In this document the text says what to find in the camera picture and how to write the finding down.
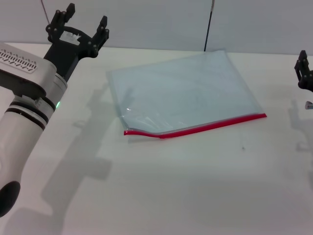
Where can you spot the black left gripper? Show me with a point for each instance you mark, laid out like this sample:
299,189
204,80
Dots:
64,55

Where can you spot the clear red-zip document bag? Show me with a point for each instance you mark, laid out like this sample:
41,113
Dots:
181,95

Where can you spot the small silver metal piece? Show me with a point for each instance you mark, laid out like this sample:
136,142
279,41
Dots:
309,105

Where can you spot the thin black pole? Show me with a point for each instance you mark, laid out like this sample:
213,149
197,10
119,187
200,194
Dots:
208,27

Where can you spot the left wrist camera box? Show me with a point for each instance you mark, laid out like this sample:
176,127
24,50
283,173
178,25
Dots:
27,66

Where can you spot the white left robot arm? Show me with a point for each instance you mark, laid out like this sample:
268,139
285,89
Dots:
22,137

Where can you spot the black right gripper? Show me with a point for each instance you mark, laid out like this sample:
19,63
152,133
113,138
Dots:
306,84

